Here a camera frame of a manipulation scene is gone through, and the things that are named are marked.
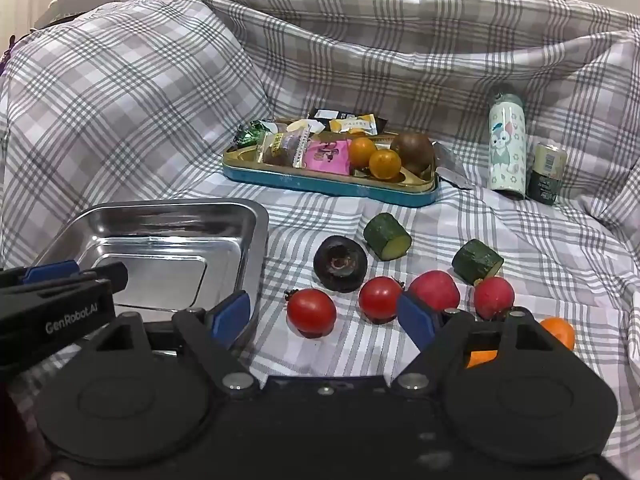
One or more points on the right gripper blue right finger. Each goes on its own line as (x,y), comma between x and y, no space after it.
(440,337)

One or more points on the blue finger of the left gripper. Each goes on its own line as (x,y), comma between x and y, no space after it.
(115,272)
(36,274)

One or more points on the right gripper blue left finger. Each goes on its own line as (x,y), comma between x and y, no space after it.
(209,342)

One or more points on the red cherry tomato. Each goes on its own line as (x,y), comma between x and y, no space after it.
(310,311)
(378,299)

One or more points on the orange mandarin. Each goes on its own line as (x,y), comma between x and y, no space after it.
(557,327)

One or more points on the left red radish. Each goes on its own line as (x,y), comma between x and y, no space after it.
(437,289)

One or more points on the red radish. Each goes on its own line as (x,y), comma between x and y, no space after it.
(437,289)
(493,296)

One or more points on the stainless steel tray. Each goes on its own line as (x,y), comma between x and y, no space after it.
(179,254)

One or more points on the right red radish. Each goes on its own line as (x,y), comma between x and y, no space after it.
(493,296)

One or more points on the right cucumber piece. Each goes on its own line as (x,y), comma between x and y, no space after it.
(475,261)

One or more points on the cucumber piece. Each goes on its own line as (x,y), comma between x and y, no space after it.
(475,261)
(387,237)

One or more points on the left cucumber piece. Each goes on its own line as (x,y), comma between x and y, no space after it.
(387,237)

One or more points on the dark round water chestnut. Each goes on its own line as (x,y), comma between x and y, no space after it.
(340,264)

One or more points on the right small orange in tin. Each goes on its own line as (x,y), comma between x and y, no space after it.
(385,164)

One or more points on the small orange in tin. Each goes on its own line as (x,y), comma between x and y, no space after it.
(360,151)
(385,164)

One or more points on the brown kiwi fruit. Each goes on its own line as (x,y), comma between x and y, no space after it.
(416,152)

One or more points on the blue gold snack tin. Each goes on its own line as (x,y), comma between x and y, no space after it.
(405,190)

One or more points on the left small orange in tin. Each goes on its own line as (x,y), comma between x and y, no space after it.
(360,151)

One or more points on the pink snack packet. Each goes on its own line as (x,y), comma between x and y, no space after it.
(331,157)

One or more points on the green foil candy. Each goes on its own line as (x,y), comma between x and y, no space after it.
(253,133)

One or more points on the brown cake clear packet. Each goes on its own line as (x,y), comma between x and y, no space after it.
(284,149)

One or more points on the yellow white pastry packet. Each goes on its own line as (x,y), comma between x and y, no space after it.
(364,123)

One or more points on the small green can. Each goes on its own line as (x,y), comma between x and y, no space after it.
(546,176)

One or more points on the white cartoon thermos bottle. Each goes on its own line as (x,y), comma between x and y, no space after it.
(507,143)

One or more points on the white round pastry packet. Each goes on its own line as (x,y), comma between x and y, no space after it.
(312,125)

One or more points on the black snack packet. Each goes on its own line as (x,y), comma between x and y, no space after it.
(324,115)

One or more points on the plaid bed sheet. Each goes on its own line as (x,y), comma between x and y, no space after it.
(138,101)

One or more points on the cardboard box in background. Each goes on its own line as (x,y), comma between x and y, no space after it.
(62,11)

